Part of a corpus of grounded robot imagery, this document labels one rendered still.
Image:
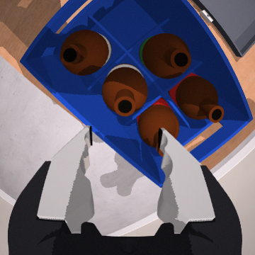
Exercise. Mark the dark grey tray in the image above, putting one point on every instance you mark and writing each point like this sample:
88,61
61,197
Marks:
235,20

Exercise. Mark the blue plastic crate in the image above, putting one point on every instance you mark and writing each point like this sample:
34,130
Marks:
127,21

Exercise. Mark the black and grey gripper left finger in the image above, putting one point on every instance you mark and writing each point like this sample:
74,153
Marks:
57,200

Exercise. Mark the brown glass bottle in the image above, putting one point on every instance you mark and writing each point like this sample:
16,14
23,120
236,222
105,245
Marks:
165,55
84,52
125,90
197,98
158,115

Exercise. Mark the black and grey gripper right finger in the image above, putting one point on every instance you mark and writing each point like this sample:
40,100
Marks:
192,199

